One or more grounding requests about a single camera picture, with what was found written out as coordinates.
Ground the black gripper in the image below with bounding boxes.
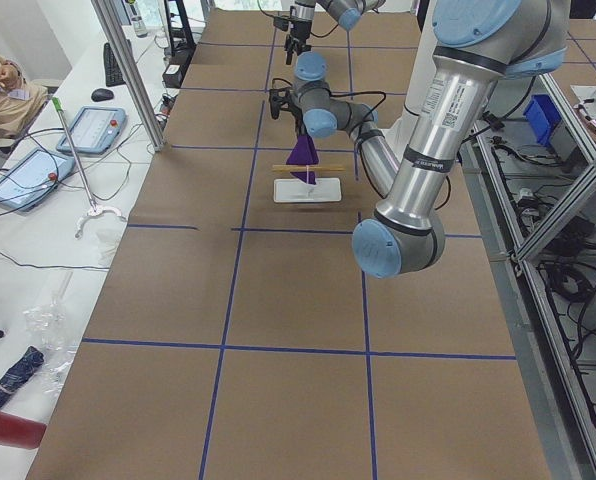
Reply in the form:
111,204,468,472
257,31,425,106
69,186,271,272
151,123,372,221
284,17,312,64

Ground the purple towel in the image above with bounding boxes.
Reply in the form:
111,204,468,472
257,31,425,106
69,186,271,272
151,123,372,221
286,134,319,185

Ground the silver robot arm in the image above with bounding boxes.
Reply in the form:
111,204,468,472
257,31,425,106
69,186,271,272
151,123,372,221
274,0,385,65
291,1,571,278

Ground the left wooden rack bar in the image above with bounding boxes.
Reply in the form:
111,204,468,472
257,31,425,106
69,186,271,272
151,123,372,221
271,164,346,173

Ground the black keyboard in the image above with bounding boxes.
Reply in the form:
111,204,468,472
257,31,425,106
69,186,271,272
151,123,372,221
103,42,125,87

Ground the black computer mouse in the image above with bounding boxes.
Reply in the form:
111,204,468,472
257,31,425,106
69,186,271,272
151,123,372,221
90,88,115,102

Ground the upper teach pendant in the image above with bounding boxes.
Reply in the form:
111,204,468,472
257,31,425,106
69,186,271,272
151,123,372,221
69,106,127,155

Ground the teach pendant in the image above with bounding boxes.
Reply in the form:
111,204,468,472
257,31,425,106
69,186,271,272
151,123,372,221
69,106,127,155
0,148,75,212

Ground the blue storage bin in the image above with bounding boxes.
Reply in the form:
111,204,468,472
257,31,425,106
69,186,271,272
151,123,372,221
523,94,562,146

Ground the metal reacher rod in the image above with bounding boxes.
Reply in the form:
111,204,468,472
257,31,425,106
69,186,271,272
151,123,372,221
52,96,127,239

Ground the seated person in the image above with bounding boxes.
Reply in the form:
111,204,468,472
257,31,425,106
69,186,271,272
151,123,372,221
0,55,49,139

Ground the lower teach pendant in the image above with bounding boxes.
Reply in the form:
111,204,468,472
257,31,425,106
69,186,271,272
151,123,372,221
0,148,75,212

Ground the brown paper table cover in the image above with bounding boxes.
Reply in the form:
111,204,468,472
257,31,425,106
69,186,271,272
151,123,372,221
29,10,550,479

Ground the clear plastic wrap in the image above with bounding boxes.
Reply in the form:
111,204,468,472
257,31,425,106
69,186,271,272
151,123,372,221
23,270,79,398

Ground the red bottle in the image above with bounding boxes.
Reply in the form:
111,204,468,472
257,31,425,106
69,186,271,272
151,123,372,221
0,411,47,450

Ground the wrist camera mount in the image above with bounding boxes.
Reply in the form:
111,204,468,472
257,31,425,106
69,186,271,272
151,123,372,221
273,15,293,32
268,77,300,120

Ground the grey aluminium frame post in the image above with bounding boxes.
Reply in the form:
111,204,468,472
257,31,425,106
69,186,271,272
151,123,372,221
91,0,165,152

